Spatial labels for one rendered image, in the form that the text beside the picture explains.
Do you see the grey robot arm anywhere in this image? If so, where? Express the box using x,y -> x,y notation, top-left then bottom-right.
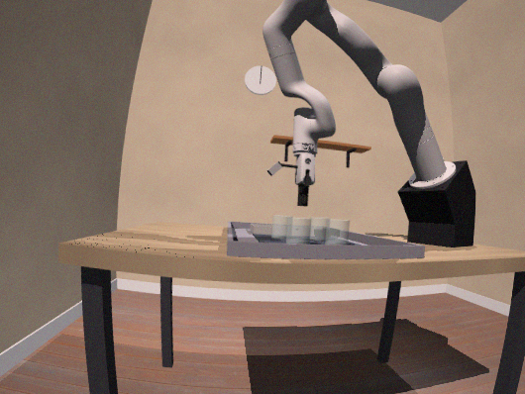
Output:
262,0 -> 456,189

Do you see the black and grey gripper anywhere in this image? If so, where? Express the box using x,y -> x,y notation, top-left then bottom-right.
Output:
294,152 -> 316,206

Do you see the clear glass jar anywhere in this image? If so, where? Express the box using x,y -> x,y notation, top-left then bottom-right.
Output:
286,217 -> 312,245
310,217 -> 327,241
271,215 -> 293,240
325,220 -> 350,246

